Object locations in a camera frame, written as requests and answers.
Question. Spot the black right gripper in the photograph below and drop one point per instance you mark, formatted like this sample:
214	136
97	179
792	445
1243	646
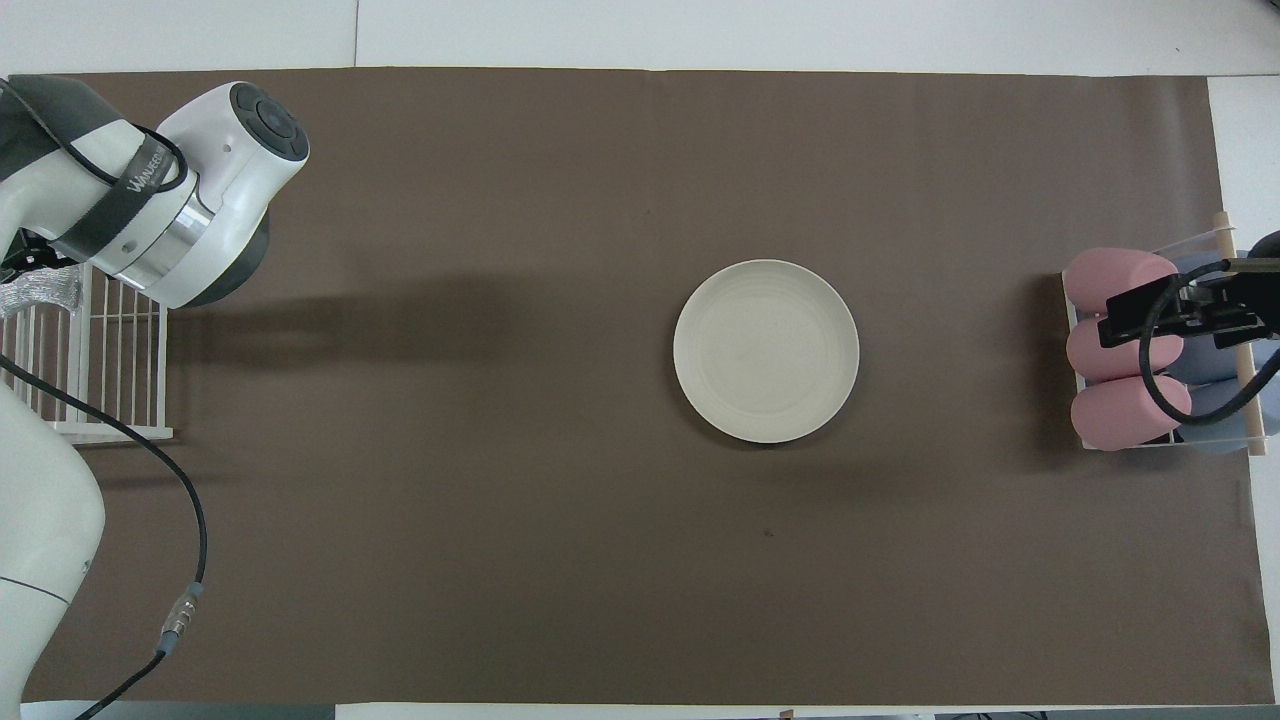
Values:
1235	310

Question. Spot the round cream plate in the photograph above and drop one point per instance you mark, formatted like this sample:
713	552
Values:
766	352

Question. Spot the silver mesh scouring sponge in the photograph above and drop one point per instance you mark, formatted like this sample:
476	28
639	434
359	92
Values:
45	297

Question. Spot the pink plastic cup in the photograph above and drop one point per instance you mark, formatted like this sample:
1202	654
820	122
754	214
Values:
1095	360
1115	415
1105	275

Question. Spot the white cup rack wooden bar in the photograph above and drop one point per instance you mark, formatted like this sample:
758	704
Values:
1224	235

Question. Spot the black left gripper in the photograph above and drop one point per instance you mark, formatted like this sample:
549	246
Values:
30	260

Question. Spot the brown paper table mat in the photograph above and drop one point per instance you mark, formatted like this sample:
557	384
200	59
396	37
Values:
500	450

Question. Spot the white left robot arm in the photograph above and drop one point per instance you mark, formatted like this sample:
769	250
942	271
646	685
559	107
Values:
230	150

